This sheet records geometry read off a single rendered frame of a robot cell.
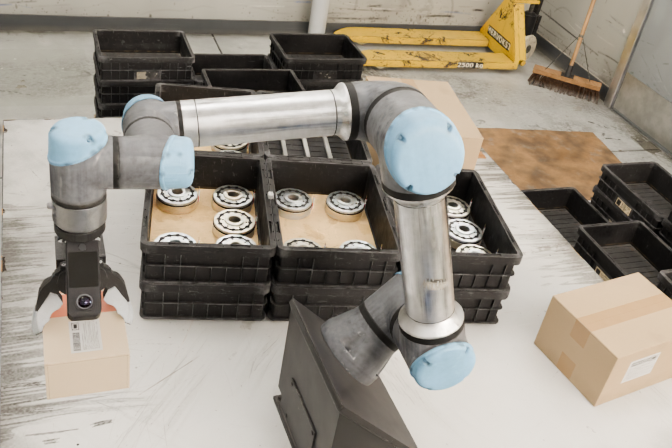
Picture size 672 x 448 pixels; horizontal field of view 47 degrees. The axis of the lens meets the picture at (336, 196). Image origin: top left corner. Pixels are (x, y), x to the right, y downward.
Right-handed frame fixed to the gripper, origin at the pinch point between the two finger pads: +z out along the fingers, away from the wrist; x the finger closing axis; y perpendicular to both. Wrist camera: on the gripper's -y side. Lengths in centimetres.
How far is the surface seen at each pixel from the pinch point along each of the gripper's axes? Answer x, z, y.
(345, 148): -83, 26, 96
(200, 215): -32, 26, 65
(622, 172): -232, 65, 130
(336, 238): -64, 26, 52
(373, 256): -65, 18, 33
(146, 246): -15.4, 16.7, 42.1
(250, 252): -38, 17, 38
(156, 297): -18, 32, 43
